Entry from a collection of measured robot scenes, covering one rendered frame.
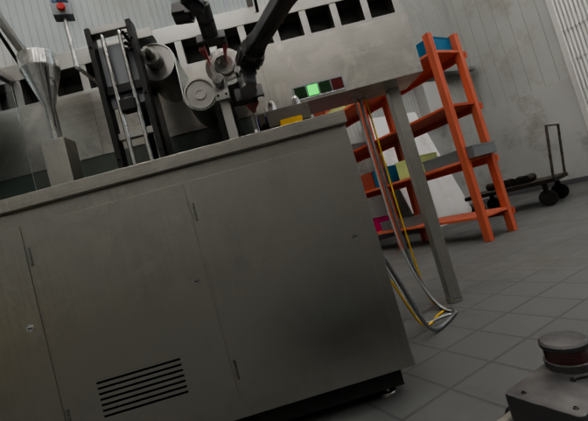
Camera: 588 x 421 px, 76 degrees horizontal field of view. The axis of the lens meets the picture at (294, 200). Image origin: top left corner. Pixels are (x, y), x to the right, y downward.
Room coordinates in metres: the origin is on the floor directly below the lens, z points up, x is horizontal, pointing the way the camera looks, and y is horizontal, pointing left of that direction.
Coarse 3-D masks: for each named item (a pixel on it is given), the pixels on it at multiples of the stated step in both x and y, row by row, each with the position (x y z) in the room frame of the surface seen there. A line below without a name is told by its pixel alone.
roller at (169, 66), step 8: (160, 48) 1.40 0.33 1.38; (168, 56) 1.40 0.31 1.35; (168, 64) 1.40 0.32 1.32; (152, 72) 1.39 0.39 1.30; (160, 72) 1.40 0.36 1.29; (168, 72) 1.40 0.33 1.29; (176, 72) 1.44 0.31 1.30; (152, 80) 1.39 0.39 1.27; (160, 80) 1.40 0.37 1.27; (168, 80) 1.42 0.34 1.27; (176, 80) 1.47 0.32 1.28; (160, 88) 1.48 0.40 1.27; (168, 88) 1.49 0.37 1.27; (176, 88) 1.52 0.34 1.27; (168, 96) 1.57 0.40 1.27; (176, 96) 1.59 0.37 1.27
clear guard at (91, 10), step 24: (0, 0) 1.51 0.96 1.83; (24, 0) 1.53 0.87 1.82; (48, 0) 1.55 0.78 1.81; (72, 0) 1.57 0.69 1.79; (96, 0) 1.59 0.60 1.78; (120, 0) 1.62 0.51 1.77; (144, 0) 1.64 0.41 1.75; (168, 0) 1.66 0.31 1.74; (216, 0) 1.71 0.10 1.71; (240, 0) 1.74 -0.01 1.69; (24, 24) 1.59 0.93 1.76; (48, 24) 1.62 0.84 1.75; (72, 24) 1.64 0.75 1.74; (96, 24) 1.66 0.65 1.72; (144, 24) 1.71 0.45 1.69; (168, 24) 1.74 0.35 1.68; (24, 48) 1.67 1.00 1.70; (48, 48) 1.69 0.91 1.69
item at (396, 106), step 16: (400, 96) 1.93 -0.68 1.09; (400, 112) 1.93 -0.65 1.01; (400, 128) 1.93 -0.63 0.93; (416, 160) 1.93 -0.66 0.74; (416, 176) 1.93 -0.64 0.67; (416, 192) 1.95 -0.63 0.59; (432, 208) 1.93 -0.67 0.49; (432, 224) 1.93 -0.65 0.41; (432, 240) 1.94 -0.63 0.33; (448, 256) 1.93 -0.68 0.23; (448, 272) 1.93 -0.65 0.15; (448, 288) 1.93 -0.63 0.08
